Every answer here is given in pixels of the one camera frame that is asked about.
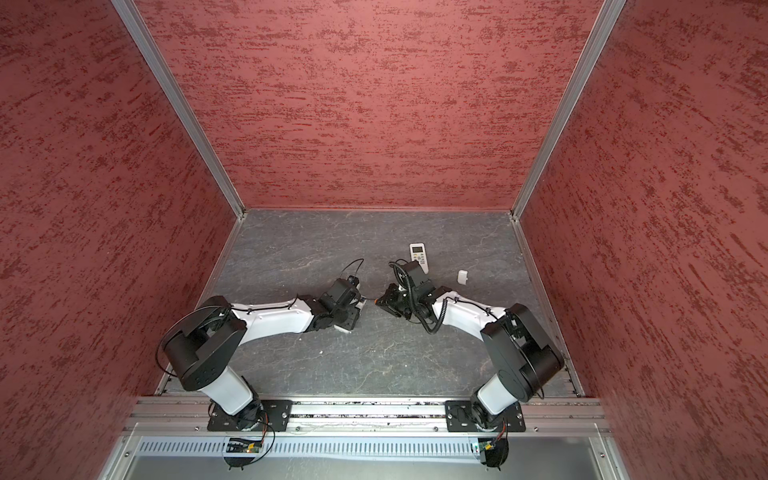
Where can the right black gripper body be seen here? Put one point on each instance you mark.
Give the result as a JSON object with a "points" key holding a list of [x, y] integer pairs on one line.
{"points": [[401, 304]]}

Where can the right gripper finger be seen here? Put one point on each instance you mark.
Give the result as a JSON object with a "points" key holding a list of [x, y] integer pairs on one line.
{"points": [[391, 294], [387, 308]]}

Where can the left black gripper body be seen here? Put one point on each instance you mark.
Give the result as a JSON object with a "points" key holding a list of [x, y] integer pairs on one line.
{"points": [[346, 318]]}

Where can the white remote orange button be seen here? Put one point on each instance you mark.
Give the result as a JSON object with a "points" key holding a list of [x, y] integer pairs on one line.
{"points": [[350, 316]]}

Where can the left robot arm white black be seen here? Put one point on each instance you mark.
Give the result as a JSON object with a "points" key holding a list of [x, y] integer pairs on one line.
{"points": [[200, 346]]}

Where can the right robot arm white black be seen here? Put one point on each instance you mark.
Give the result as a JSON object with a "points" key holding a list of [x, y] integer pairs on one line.
{"points": [[522, 353]]}

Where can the right base connector wiring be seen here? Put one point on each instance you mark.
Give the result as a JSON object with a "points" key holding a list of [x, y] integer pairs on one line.
{"points": [[493, 450]]}

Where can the base connector wiring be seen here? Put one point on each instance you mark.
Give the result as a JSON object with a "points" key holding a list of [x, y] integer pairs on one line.
{"points": [[246, 447], [493, 450]]}

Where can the left base connector wiring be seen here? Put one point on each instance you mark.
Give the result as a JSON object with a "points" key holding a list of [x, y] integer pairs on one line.
{"points": [[246, 447]]}

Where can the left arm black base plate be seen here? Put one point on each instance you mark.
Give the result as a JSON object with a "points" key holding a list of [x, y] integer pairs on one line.
{"points": [[259, 416]]}

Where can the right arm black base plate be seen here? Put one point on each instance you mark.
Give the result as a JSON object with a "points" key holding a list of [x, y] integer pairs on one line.
{"points": [[470, 416]]}

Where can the perforated cable duct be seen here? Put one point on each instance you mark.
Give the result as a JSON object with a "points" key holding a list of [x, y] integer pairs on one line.
{"points": [[366, 448]]}

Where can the aluminium front rail frame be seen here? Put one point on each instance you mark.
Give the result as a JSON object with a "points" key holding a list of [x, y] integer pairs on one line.
{"points": [[561, 433]]}

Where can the left aluminium corner post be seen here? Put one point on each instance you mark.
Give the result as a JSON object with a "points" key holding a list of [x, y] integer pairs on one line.
{"points": [[131, 18]]}

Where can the aluminium corner post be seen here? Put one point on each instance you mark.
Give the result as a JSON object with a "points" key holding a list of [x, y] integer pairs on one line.
{"points": [[602, 28], [131, 18]]}

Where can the right aluminium corner post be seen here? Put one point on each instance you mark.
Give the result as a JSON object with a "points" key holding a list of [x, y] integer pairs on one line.
{"points": [[602, 28]]}

